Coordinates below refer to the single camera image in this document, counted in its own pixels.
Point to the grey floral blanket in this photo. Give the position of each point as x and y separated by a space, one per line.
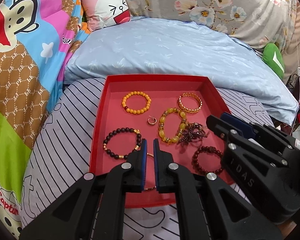
255 22

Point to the green plush cushion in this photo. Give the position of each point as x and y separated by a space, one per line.
273 58

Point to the colourful cartoon monkey blanket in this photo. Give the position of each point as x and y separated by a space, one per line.
37 39

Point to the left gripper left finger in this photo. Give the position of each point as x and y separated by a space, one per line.
93 207

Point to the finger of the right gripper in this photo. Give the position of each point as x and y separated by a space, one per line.
222 129
258 132

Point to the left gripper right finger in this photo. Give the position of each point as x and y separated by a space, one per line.
207 207

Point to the gold hoop earring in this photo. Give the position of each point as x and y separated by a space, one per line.
151 120

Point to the light blue pillow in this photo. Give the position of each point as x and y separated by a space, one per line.
159 46

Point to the lavender striped bed sheet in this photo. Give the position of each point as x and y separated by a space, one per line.
60 157

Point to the pink cartoon face pillow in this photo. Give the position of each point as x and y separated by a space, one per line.
105 13

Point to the red jewelry tray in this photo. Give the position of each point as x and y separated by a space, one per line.
164 91

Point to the thin gold bangle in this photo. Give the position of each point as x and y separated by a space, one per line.
150 173

